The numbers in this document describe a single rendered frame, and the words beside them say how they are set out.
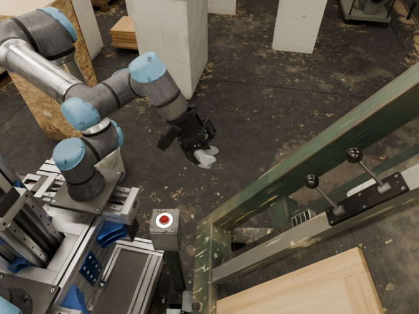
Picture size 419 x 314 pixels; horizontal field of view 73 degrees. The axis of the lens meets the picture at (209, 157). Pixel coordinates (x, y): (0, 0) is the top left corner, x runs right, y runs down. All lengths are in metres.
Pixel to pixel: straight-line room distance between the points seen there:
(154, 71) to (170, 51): 2.46
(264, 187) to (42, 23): 0.86
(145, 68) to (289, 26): 3.84
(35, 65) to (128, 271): 1.43
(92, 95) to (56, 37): 0.36
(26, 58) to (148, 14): 2.24
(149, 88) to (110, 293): 1.49
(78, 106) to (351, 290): 0.73
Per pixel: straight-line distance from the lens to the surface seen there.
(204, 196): 2.41
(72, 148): 1.12
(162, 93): 0.67
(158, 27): 3.04
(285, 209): 1.05
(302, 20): 4.39
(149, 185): 2.53
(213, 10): 5.70
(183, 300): 1.30
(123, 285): 1.94
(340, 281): 0.79
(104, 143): 1.15
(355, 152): 0.69
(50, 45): 1.02
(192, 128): 0.72
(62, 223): 1.34
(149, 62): 0.65
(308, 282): 0.85
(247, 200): 1.09
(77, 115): 0.67
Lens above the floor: 1.99
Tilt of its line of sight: 47 degrees down
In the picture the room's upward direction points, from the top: straight up
